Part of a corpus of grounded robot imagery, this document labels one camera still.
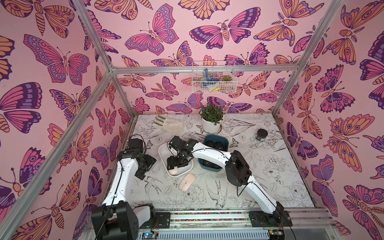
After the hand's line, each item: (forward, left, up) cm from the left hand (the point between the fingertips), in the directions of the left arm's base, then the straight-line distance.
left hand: (152, 164), depth 83 cm
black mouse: (+20, -34, -10) cm, 41 cm away
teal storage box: (+22, -39, -8) cm, 46 cm away
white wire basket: (+48, -36, +25) cm, 65 cm away
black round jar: (+27, -71, -8) cm, 76 cm away
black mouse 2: (+18, -40, -8) cm, 44 cm away
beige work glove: (+37, -3, -9) cm, 38 cm away
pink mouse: (-7, -19, -9) cm, 22 cm away
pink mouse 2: (0, -11, -8) cm, 14 cm away
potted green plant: (+30, -35, +7) cm, 46 cm away
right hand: (+2, -10, -6) cm, 12 cm away
